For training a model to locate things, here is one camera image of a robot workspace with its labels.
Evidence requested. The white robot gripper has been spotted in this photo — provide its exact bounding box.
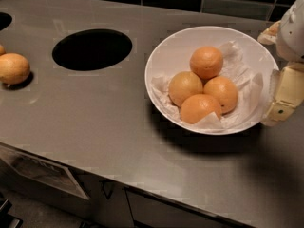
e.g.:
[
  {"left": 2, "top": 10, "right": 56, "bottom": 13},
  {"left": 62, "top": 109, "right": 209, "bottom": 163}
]
[{"left": 257, "top": 0, "right": 304, "bottom": 126}]

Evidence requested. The orange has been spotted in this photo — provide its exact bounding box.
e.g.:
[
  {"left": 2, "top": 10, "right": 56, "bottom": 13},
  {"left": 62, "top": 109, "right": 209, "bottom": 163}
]
[
  {"left": 180, "top": 94, "right": 222, "bottom": 124},
  {"left": 190, "top": 47, "right": 223, "bottom": 80},
  {"left": 0, "top": 53, "right": 30, "bottom": 85},
  {"left": 204, "top": 76, "right": 238, "bottom": 114},
  {"left": 168, "top": 71, "right": 203, "bottom": 106},
  {"left": 0, "top": 45, "right": 6, "bottom": 56}
]

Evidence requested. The white ceramic bowl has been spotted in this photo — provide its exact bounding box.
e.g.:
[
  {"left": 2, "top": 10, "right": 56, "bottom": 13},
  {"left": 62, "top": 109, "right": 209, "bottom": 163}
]
[{"left": 145, "top": 26, "right": 277, "bottom": 135}]

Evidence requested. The white paper napkin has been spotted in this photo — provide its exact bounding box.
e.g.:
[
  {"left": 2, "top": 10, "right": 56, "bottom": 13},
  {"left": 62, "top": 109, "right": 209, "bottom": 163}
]
[{"left": 145, "top": 41, "right": 264, "bottom": 135}]

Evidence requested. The large round counter hole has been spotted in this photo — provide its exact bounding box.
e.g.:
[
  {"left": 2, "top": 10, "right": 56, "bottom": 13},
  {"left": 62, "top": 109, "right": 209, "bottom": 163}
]
[{"left": 52, "top": 29, "right": 132, "bottom": 71}]

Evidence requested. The grey cabinet door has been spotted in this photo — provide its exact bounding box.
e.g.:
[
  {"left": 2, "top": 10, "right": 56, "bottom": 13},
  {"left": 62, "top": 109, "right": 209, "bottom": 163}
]
[{"left": 126, "top": 190, "right": 249, "bottom": 228}]

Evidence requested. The orange on counter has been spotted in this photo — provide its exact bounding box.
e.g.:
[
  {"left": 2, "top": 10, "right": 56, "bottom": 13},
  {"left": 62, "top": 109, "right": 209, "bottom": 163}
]
[{"left": 0, "top": 53, "right": 30, "bottom": 85}]

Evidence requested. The label sign on cabinet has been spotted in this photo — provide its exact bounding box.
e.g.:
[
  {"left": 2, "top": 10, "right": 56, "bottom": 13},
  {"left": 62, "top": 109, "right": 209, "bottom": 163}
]
[{"left": 0, "top": 147, "right": 89, "bottom": 200}]

